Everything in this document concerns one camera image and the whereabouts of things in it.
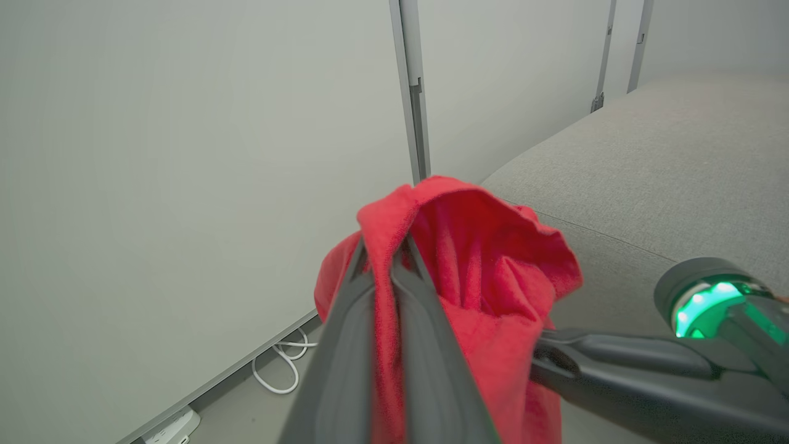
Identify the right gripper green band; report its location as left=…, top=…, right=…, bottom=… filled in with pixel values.
left=530, top=258, right=789, bottom=444

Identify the grey fabric sofa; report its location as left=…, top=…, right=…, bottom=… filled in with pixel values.
left=481, top=74, right=789, bottom=444

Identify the looped white cable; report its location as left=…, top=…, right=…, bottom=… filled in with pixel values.
left=251, top=329, right=318, bottom=395

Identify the white partition panel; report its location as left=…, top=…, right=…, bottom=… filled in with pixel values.
left=0, top=0, right=421, bottom=444
left=419, top=0, right=614, bottom=184

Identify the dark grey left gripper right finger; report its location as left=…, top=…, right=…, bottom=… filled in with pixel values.
left=391, top=237, right=501, bottom=444

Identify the red clothing item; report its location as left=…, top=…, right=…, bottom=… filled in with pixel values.
left=313, top=176, right=584, bottom=444

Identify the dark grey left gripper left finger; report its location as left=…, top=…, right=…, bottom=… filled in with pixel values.
left=279, top=240, right=375, bottom=444

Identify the grey partition post with notch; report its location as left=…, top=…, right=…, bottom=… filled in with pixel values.
left=388, top=0, right=431, bottom=184

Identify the thin grey partition post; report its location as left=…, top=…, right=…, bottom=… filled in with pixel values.
left=627, top=0, right=655, bottom=94
left=591, top=0, right=618, bottom=113

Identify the small white power strip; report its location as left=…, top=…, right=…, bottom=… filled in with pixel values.
left=143, top=407, right=202, bottom=444

